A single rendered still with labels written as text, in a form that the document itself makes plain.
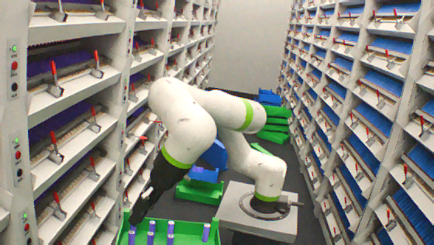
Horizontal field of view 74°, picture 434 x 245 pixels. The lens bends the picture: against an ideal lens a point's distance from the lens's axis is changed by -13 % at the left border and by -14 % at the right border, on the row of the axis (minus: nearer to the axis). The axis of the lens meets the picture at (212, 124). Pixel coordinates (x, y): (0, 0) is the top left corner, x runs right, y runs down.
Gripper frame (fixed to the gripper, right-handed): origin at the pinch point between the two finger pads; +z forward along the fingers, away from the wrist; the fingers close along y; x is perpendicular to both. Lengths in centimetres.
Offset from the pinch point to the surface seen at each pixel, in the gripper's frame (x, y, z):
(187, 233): -13.9, 11.3, 2.5
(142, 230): -2.8, 3.9, 8.2
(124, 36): 51, 29, -29
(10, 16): 33, -34, -46
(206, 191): 2, 119, 63
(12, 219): 13.7, -36.3, -7.7
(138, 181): 33, 75, 60
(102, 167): 28.4, 19.8, 16.8
